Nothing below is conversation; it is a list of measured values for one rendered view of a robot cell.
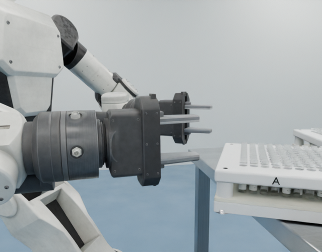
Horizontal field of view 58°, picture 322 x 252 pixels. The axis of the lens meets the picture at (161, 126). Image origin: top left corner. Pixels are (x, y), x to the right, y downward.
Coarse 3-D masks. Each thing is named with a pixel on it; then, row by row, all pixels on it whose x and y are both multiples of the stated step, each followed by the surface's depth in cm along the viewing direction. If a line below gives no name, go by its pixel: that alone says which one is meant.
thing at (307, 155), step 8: (264, 152) 54; (272, 152) 55; (280, 152) 55; (288, 152) 55; (296, 152) 56; (304, 152) 55; (312, 152) 55; (320, 152) 54; (272, 160) 49; (280, 160) 52; (288, 160) 48; (296, 160) 49; (304, 160) 50; (312, 160) 51; (320, 160) 49; (304, 192) 49
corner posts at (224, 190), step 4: (216, 184) 48; (220, 184) 47; (224, 184) 47; (228, 184) 47; (232, 184) 47; (216, 188) 48; (220, 188) 47; (224, 188) 47; (228, 188) 47; (232, 188) 47; (216, 192) 48; (220, 192) 47; (224, 192) 47; (228, 192) 47; (232, 192) 47; (220, 196) 47; (224, 196) 47; (228, 196) 47
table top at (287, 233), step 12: (204, 156) 86; (216, 156) 86; (204, 168) 80; (252, 216) 53; (276, 228) 46; (288, 228) 43; (300, 228) 42; (312, 228) 42; (288, 240) 43; (300, 240) 40; (312, 240) 39
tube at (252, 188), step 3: (252, 159) 49; (255, 159) 49; (252, 162) 48; (255, 162) 48; (252, 165) 49; (255, 165) 48; (249, 186) 49; (252, 186) 49; (255, 186) 49; (249, 189) 49; (252, 189) 49; (255, 189) 49; (249, 192) 49; (252, 192) 49; (255, 192) 49
